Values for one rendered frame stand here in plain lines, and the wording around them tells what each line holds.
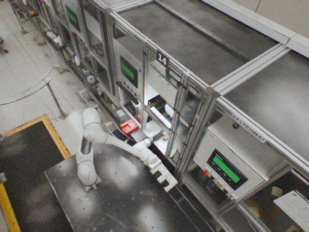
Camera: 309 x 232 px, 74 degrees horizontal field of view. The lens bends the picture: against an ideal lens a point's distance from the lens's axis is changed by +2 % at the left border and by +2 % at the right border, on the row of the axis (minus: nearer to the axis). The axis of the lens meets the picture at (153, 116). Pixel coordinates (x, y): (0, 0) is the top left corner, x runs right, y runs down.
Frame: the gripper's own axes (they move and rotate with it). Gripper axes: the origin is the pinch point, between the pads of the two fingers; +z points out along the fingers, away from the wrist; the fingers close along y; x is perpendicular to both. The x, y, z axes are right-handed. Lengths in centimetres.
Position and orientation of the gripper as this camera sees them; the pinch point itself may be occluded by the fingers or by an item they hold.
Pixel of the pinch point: (163, 131)
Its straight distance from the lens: 218.4
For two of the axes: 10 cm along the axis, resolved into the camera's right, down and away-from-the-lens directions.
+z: 7.8, -4.7, 4.1
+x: -6.2, -6.5, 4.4
